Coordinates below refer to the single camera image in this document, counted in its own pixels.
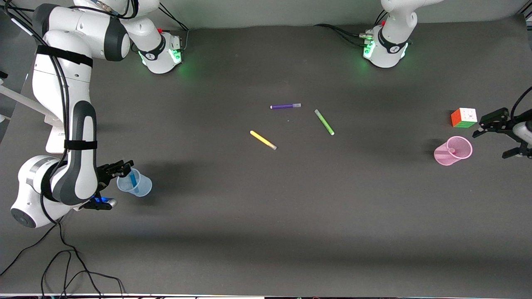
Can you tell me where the blue plastic cup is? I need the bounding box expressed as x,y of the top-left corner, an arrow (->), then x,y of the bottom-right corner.
116,168 -> 153,197

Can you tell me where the colourful puzzle cube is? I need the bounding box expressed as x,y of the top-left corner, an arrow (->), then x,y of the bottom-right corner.
451,108 -> 478,129

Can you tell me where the pink plastic cup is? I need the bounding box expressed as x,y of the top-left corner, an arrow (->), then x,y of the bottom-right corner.
433,136 -> 473,166

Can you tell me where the white stand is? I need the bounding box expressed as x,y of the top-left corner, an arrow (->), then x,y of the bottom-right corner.
0,85 -> 67,154

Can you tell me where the yellow marker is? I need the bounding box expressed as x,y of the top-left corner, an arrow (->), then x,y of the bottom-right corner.
249,130 -> 277,150

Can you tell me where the dark grey table mat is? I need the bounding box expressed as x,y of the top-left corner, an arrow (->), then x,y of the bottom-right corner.
0,17 -> 532,298

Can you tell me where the green marker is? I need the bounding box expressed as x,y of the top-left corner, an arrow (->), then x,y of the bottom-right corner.
314,109 -> 335,136

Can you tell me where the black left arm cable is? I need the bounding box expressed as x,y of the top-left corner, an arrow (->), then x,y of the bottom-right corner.
510,86 -> 532,123

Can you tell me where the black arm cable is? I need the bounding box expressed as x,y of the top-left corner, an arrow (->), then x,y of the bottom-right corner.
510,86 -> 532,123
2,0 -> 71,227

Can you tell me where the black velcro cable strap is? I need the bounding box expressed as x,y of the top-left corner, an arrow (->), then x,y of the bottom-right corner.
36,44 -> 94,68
64,140 -> 99,151

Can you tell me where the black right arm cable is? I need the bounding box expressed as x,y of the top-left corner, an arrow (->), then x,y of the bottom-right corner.
2,0 -> 71,227

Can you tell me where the loose black cable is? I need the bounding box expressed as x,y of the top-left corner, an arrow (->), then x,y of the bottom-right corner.
0,222 -> 102,298
41,249 -> 126,298

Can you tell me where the black right base cable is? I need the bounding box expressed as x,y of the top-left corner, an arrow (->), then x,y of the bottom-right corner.
158,4 -> 190,52

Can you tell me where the black base cable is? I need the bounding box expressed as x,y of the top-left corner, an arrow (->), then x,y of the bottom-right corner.
158,4 -> 190,52
314,24 -> 372,47

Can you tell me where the black left base cable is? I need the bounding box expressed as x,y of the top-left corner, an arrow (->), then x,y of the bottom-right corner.
314,24 -> 372,47

